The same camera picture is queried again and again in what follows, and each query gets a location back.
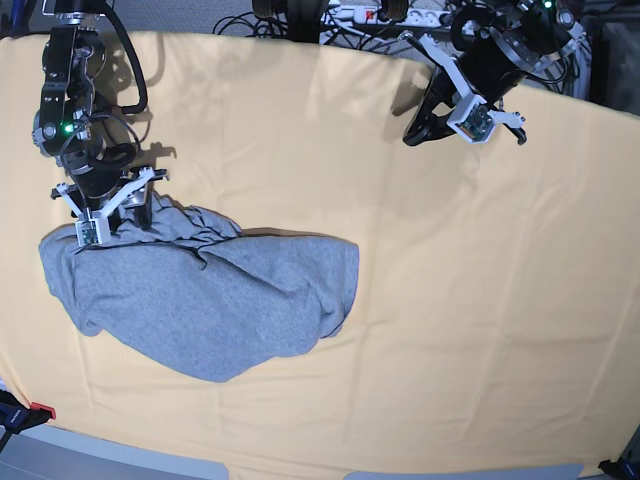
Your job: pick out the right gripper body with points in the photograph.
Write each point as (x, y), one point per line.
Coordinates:
(93, 191)

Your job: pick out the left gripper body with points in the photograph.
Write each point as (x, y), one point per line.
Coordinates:
(483, 70)

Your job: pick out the grey t-shirt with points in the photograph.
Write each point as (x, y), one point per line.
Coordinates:
(196, 294)

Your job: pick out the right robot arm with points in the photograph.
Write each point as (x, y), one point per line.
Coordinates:
(88, 137)

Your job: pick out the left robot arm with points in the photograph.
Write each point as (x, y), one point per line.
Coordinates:
(500, 44)

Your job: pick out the black caster wheel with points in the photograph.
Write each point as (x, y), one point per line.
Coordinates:
(303, 17)

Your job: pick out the yellow tablecloth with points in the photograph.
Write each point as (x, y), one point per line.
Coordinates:
(496, 322)

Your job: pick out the red and black clamp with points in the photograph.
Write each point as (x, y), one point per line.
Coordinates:
(16, 417)

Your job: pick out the black clamp right corner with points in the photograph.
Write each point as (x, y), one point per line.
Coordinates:
(621, 469)

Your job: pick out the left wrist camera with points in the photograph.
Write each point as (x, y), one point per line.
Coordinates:
(471, 120)

